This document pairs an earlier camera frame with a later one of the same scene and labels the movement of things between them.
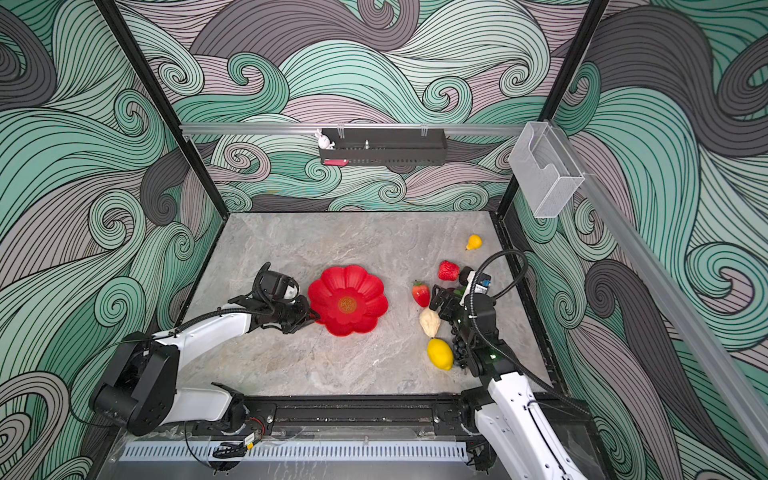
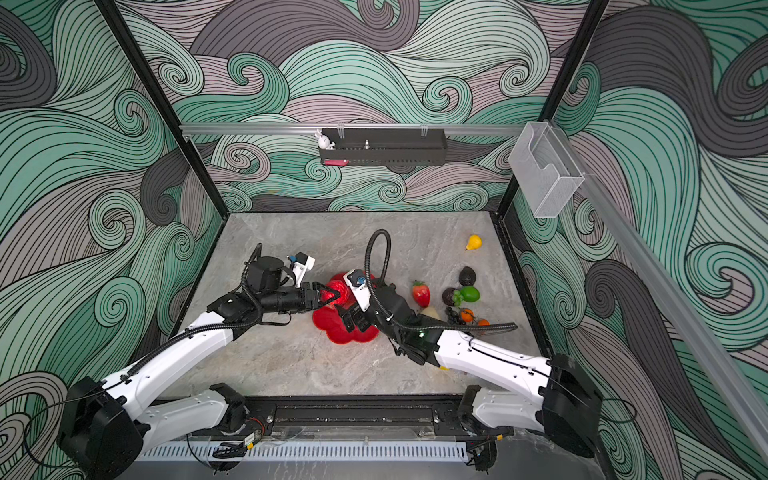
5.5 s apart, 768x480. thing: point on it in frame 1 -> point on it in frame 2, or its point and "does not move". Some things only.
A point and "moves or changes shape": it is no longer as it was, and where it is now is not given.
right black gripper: x=440 y=301 -> x=359 y=315
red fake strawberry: x=421 y=293 does not move
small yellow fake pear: x=474 y=243 does not move
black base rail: x=361 y=417 does not move
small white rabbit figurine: x=323 y=141 does not move
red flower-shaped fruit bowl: x=348 y=300 moves or changes shape
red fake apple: x=448 y=271 -> x=346 y=298
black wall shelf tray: x=387 y=146 does not move
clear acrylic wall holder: x=546 y=170 does not move
